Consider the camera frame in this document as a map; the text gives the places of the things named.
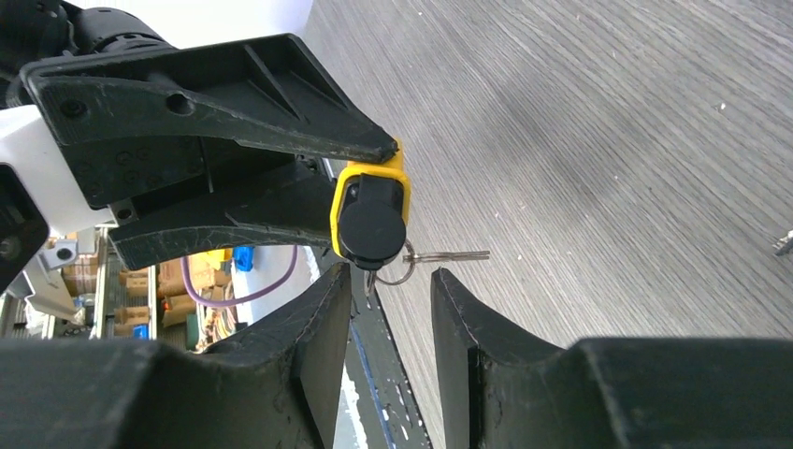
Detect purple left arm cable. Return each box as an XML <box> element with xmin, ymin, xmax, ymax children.
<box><xmin>180</xmin><ymin>244</ymin><xmax>300</xmax><ymax>309</ymax></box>

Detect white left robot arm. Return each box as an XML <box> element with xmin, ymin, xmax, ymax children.
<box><xmin>1</xmin><ymin>1</ymin><xmax>408</xmax><ymax>270</ymax></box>

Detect silver key bunch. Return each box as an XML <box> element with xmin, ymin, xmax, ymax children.
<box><xmin>364</xmin><ymin>239</ymin><xmax>491</xmax><ymax>297</ymax></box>

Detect yellow small padlock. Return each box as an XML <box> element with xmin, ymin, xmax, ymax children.
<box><xmin>329</xmin><ymin>141</ymin><xmax>411</xmax><ymax>272</ymax></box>

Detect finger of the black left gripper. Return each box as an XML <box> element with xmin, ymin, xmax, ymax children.
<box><xmin>21</xmin><ymin>34</ymin><xmax>397</xmax><ymax>210</ymax></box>
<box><xmin>108</xmin><ymin>163</ymin><xmax>335</xmax><ymax>269</ymax></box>

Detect small silver key with ring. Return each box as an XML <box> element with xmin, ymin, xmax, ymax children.
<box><xmin>773</xmin><ymin>230</ymin><xmax>793</xmax><ymax>256</ymax></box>

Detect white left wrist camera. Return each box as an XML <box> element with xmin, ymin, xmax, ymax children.
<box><xmin>1</xmin><ymin>106</ymin><xmax>113</xmax><ymax>237</ymax></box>

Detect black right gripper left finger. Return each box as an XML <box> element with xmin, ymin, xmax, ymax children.
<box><xmin>1</xmin><ymin>263</ymin><xmax>352</xmax><ymax>448</ymax></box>

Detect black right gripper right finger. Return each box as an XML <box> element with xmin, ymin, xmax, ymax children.
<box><xmin>430</xmin><ymin>268</ymin><xmax>792</xmax><ymax>448</ymax></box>

